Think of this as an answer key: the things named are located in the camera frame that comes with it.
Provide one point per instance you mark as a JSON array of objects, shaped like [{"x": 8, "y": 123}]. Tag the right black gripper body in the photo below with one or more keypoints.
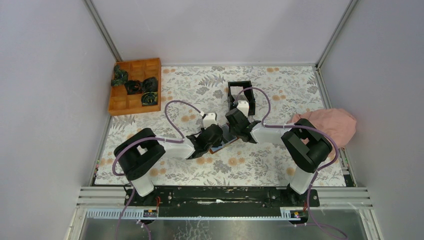
[{"x": 234, "y": 132}]

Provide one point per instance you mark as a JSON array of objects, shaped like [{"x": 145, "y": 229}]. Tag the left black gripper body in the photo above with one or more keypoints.
[{"x": 216, "y": 144}]

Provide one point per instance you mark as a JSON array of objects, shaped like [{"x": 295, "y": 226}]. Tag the brown leather card holder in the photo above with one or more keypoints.
[{"x": 227, "y": 139}]

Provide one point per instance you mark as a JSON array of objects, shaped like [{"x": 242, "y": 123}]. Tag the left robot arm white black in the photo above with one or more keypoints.
[{"x": 137, "y": 155}]

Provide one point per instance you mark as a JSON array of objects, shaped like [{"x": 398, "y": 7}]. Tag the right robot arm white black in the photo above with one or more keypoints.
[{"x": 308, "y": 146}]

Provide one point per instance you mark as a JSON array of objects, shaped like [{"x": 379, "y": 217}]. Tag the black card box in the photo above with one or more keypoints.
[{"x": 237, "y": 91}]

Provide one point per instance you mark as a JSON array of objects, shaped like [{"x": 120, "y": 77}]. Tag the floral patterned table mat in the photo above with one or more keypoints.
[{"x": 280, "y": 92}]

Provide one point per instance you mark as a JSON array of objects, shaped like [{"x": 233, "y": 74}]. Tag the green black rolled sock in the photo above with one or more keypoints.
[{"x": 149, "y": 99}]

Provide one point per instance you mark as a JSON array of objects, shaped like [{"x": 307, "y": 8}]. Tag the black rolled sock right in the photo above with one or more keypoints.
[{"x": 150, "y": 85}]

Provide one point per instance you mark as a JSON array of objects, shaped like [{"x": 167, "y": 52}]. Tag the orange wooden compartment tray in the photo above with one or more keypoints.
[{"x": 122, "y": 104}]

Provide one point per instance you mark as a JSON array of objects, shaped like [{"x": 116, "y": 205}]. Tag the pink crumpled cloth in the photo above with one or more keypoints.
[{"x": 336, "y": 122}]

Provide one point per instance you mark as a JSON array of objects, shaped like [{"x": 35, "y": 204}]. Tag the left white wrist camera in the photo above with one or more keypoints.
[{"x": 208, "y": 119}]

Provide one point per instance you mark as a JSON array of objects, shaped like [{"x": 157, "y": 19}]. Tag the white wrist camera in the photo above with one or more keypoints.
[
  {"x": 244, "y": 107},
  {"x": 208, "y": 119}
]

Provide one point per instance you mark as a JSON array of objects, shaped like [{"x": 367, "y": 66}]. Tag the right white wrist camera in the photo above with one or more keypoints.
[{"x": 244, "y": 107}]

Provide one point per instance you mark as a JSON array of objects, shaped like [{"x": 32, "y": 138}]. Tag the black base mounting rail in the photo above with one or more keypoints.
[{"x": 224, "y": 201}]

